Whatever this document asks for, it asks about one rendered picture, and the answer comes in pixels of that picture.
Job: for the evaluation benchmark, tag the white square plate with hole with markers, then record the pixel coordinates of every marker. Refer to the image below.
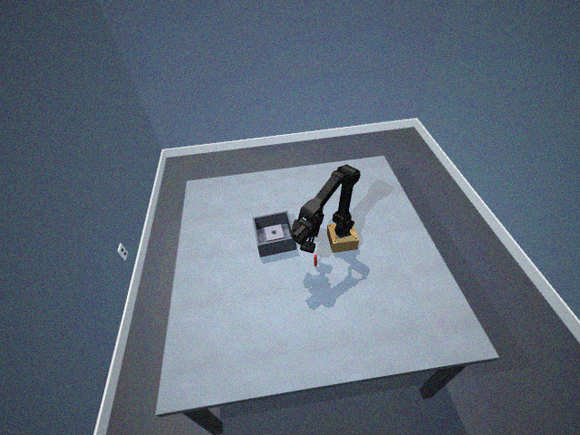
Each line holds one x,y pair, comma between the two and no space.
274,233

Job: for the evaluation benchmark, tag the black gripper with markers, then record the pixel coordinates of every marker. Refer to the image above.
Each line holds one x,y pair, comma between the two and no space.
309,246

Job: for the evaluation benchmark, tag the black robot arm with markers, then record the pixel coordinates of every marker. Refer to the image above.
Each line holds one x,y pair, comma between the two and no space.
312,210

